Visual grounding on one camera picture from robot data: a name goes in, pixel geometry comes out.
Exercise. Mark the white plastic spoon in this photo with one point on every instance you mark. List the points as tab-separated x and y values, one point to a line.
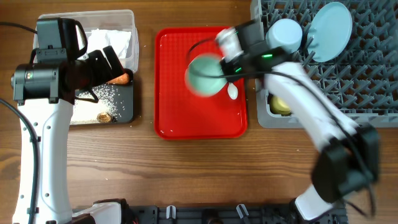
232	91

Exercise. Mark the black plastic tray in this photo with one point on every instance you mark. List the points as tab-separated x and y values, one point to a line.
125	100

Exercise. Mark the yellow plastic cup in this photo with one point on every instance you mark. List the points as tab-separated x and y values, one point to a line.
278	106

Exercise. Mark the light blue plate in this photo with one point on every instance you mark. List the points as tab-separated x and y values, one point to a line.
329	32

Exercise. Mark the grey dishwasher rack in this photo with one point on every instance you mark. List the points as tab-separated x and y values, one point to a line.
362	80

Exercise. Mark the orange carrot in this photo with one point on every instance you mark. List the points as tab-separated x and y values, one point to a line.
121	80

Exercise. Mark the clear plastic bin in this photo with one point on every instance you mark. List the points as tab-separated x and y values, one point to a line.
122	20

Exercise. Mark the brown food scrap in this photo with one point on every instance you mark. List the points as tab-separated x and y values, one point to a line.
104	117

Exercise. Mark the white rice pile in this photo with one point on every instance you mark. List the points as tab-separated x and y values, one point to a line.
85	112

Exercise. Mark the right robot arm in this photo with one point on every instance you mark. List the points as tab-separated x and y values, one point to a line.
348	159

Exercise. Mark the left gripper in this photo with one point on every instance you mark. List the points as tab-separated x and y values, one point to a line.
105	73

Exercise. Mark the red serving tray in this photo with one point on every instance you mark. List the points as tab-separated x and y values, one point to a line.
179	113

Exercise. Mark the light blue bowl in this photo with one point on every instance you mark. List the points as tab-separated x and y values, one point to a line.
285	33

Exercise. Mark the white paper napkin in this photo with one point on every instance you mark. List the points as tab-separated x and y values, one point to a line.
119	40

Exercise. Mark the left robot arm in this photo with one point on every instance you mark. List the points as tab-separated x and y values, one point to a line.
44	90

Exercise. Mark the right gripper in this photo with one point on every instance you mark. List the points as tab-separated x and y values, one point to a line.
226	65

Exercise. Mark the mint green bowl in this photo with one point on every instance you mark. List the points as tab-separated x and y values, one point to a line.
204	76

